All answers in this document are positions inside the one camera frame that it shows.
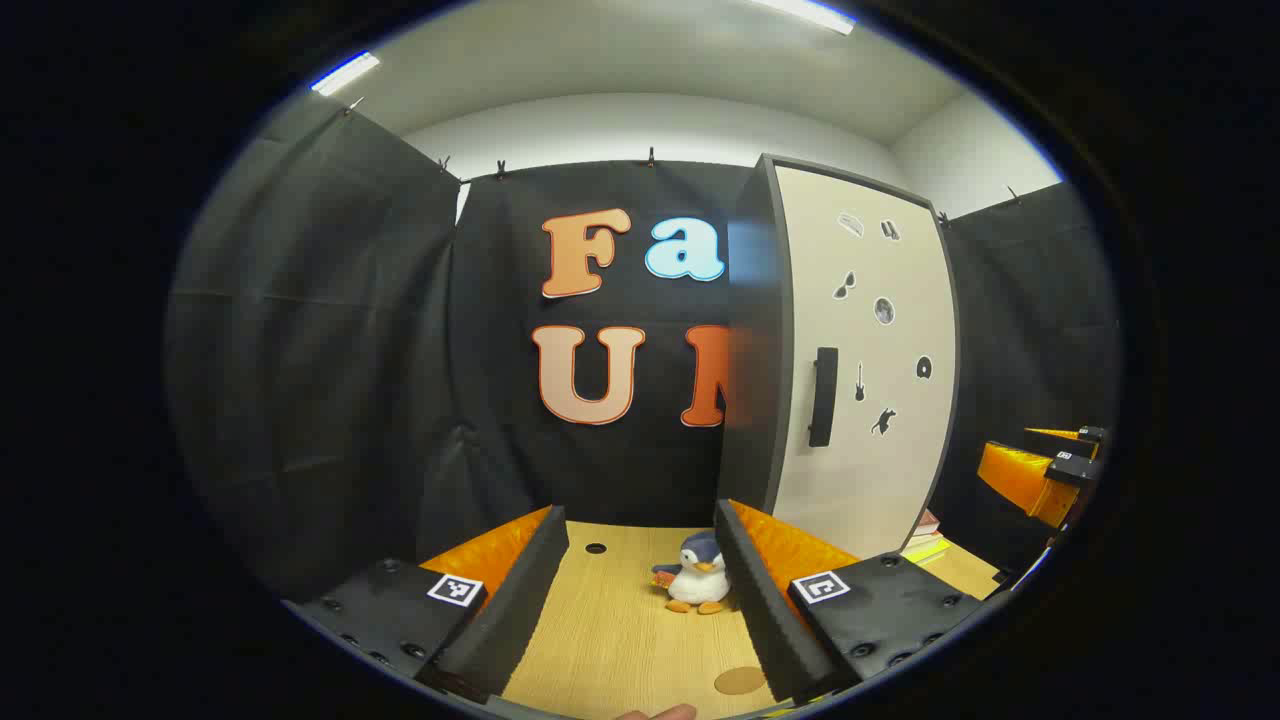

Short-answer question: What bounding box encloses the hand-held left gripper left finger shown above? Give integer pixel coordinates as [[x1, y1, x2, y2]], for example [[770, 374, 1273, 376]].
[[285, 505, 571, 704]]

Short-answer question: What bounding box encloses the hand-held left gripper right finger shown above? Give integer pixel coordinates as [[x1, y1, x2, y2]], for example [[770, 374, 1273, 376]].
[[714, 498, 988, 706]]

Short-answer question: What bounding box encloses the grey cabinet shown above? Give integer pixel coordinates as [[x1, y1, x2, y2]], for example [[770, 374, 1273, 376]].
[[718, 153, 963, 563]]

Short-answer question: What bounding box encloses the penguin plush toy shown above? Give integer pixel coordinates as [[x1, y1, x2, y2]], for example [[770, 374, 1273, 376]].
[[652, 531, 733, 615]]

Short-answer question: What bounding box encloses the stack of books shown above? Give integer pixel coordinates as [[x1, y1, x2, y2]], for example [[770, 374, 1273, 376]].
[[900, 510, 953, 567]]

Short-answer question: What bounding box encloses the black backdrop cloth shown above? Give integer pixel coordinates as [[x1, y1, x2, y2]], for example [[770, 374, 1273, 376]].
[[165, 95, 1121, 601]]

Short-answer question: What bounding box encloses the ceiling light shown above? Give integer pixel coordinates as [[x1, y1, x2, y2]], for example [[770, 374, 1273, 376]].
[[310, 50, 382, 98], [750, 0, 857, 36]]

